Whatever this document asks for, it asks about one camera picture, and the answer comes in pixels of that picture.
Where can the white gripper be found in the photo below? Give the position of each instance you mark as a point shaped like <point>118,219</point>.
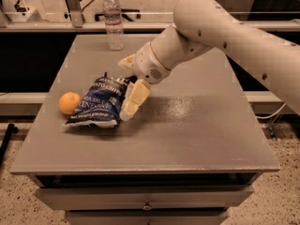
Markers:
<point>146,64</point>

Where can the blue potato chip bag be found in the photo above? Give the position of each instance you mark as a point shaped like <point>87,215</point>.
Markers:
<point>101,105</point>

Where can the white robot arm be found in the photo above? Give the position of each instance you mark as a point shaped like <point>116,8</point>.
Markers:
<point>200,25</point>

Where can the orange fruit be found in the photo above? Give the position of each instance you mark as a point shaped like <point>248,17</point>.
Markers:
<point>68,102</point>

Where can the clear plastic water bottle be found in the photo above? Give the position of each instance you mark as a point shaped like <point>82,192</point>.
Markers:
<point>113,24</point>

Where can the grey table with drawers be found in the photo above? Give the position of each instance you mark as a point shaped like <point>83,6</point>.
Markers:
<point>195,130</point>

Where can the upper grey drawer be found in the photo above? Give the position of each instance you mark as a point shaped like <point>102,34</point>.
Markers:
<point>119,198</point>

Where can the grey drawer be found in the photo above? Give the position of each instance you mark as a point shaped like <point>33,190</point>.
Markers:
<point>119,198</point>
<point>135,217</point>

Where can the round metal drawer knob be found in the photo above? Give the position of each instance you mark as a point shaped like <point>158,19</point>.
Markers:
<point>147,207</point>

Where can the black bar on floor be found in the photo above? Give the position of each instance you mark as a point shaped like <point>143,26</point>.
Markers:
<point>11,128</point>

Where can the lower grey drawer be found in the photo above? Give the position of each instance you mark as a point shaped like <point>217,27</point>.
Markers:
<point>135,217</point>

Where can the metal guard rail frame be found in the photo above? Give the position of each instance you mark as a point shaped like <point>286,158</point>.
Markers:
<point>48,16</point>

